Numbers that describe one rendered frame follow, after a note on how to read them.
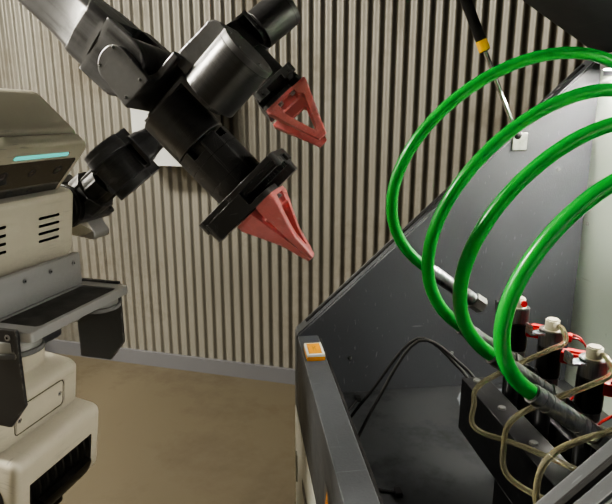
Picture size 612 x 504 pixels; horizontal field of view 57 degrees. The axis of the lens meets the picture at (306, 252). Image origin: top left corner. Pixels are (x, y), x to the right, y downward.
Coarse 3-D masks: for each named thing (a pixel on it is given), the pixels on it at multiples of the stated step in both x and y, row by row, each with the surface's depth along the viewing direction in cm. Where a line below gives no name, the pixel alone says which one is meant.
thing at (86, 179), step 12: (72, 180) 111; (84, 180) 109; (96, 180) 108; (84, 192) 108; (96, 192) 109; (108, 192) 109; (96, 204) 110; (108, 204) 112; (84, 216) 110; (96, 216) 113
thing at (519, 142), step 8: (464, 0) 94; (464, 8) 95; (472, 8) 94; (472, 16) 95; (472, 24) 95; (480, 24) 95; (472, 32) 96; (480, 32) 95; (480, 40) 96; (480, 48) 96; (488, 48) 96; (488, 56) 97; (488, 64) 97; (496, 80) 98; (504, 96) 98; (504, 104) 99; (512, 120) 99; (520, 136) 100; (512, 144) 100; (520, 144) 100
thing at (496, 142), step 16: (560, 96) 59; (576, 96) 59; (592, 96) 59; (608, 96) 60; (528, 112) 59; (544, 112) 59; (512, 128) 59; (496, 144) 59; (480, 160) 59; (464, 176) 60; (448, 192) 60; (448, 208) 60; (432, 224) 61; (432, 240) 61; (432, 256) 61; (432, 272) 62; (432, 288) 62; (432, 304) 63; (448, 320) 63; (512, 352) 66
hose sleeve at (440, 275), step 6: (438, 270) 70; (438, 276) 70; (444, 276) 71; (450, 276) 71; (438, 282) 71; (444, 282) 71; (450, 282) 71; (444, 288) 72; (450, 288) 71; (468, 288) 72; (468, 294) 72; (474, 294) 72; (468, 300) 72; (474, 300) 72
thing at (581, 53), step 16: (560, 48) 66; (576, 48) 66; (512, 64) 66; (528, 64) 66; (608, 64) 67; (480, 80) 66; (464, 96) 66; (432, 112) 66; (448, 112) 66; (432, 128) 66; (416, 144) 66; (400, 160) 67; (400, 176) 67; (400, 240) 69; (416, 256) 70
